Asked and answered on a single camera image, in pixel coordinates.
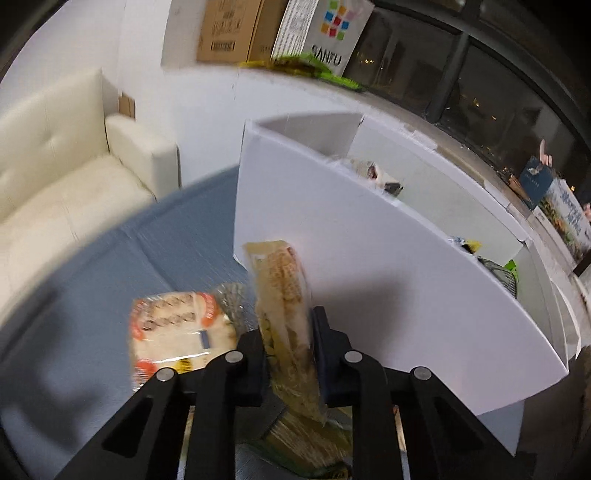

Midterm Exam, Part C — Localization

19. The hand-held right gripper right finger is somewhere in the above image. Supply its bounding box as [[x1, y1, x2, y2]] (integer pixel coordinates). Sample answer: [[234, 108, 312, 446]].
[[310, 305, 522, 480]]

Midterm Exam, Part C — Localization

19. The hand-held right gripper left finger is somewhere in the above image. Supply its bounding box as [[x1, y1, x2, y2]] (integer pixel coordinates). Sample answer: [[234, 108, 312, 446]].
[[53, 330, 278, 480]]

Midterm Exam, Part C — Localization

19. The round cracker packet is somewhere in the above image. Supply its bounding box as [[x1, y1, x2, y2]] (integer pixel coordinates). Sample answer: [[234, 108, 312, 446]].
[[243, 239, 326, 423]]

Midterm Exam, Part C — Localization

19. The white storage box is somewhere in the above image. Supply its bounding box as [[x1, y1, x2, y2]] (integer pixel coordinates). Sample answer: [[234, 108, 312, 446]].
[[232, 112, 583, 455]]

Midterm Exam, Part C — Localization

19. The yellow-green snack packet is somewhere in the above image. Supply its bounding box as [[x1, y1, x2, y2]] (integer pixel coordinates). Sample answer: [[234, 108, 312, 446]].
[[445, 236, 483, 254]]

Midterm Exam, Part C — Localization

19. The long green-white snack packet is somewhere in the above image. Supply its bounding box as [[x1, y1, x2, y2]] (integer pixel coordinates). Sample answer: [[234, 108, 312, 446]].
[[480, 258, 522, 296]]

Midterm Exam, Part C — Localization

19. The white snack packet orange edge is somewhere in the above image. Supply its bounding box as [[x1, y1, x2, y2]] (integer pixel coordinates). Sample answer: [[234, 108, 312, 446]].
[[128, 282, 250, 393]]

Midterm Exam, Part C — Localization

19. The cream leather sofa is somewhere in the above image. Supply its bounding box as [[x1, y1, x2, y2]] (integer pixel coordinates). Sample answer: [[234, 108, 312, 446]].
[[0, 68, 181, 324]]

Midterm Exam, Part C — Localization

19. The pile of green sachets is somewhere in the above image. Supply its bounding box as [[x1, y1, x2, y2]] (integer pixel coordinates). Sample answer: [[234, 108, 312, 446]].
[[240, 53, 365, 90]]

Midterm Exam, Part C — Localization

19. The blue printed box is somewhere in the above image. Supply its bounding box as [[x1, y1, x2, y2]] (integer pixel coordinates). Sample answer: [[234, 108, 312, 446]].
[[510, 156, 591, 264]]

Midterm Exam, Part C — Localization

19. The flat cardboard piece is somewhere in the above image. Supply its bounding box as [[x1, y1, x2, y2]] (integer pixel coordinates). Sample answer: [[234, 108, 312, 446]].
[[117, 91, 137, 121]]

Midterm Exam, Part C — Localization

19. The white dotted shopping bag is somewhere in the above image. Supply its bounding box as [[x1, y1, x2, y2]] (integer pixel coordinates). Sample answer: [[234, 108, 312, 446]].
[[270, 0, 375, 77]]

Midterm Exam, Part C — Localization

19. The brown cardboard box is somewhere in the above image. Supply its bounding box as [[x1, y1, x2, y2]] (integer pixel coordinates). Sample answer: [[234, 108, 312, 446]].
[[196, 0, 289, 63]]

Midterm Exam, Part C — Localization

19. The black window frame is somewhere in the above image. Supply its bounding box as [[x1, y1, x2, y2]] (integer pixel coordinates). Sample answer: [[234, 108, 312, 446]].
[[342, 0, 591, 185]]

